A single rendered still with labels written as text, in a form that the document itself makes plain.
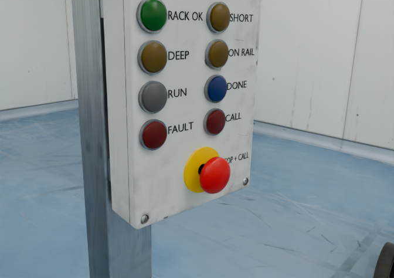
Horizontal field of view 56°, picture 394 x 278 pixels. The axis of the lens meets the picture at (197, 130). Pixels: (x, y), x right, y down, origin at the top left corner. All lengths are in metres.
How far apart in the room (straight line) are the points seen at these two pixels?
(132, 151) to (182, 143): 0.06
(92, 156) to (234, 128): 0.16
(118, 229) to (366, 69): 2.96
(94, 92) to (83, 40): 0.05
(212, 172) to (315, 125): 3.13
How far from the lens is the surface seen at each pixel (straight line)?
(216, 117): 0.40
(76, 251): 1.89
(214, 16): 0.38
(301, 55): 3.48
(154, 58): 0.34
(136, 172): 0.36
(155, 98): 0.34
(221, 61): 0.39
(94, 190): 0.45
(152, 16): 0.33
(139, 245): 0.48
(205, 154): 0.41
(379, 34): 3.25
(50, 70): 4.57
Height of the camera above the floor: 1.03
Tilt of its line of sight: 16 degrees down
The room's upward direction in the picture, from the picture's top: 1 degrees clockwise
